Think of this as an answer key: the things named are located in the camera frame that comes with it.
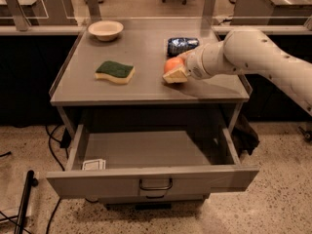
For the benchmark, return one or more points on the small white plastic container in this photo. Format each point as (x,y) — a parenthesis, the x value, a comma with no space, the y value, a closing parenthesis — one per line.
(94,165)

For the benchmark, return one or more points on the orange fruit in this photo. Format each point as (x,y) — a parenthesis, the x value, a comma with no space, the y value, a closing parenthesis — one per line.
(171,63)

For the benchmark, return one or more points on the black pole stand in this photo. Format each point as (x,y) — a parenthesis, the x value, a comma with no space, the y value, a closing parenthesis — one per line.
(30,181)

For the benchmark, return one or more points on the grey background table right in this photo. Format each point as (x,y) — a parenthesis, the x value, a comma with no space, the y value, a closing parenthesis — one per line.
(271,12)

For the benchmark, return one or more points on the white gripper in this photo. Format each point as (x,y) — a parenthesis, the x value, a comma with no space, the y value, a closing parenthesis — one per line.
(195,64)

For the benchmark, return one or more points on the black cloth behind cabinet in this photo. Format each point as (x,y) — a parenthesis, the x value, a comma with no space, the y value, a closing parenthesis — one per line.
(244,136)

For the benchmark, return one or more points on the grey background table left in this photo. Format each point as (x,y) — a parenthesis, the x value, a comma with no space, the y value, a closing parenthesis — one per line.
(41,12)

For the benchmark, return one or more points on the blue soda can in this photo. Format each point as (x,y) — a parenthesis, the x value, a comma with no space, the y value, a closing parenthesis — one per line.
(176,46)

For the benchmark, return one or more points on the open grey top drawer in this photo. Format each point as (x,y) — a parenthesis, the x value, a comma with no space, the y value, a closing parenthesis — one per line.
(200,161)

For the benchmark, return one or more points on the white ceramic bowl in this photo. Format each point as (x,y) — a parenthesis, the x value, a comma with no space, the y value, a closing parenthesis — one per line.
(106,30)

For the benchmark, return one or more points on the grey background table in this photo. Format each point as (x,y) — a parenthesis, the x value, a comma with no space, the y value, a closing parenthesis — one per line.
(271,12)
(41,12)

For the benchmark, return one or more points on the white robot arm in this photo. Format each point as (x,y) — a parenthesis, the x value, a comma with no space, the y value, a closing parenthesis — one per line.
(247,50)

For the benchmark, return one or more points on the green and yellow sponge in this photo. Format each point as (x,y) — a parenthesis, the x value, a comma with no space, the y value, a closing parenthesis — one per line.
(115,72)

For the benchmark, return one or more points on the grey metal cabinet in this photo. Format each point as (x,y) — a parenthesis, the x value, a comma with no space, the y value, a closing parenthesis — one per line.
(142,44)

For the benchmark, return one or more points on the metal drawer handle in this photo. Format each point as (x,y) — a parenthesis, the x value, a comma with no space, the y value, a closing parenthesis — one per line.
(155,184)

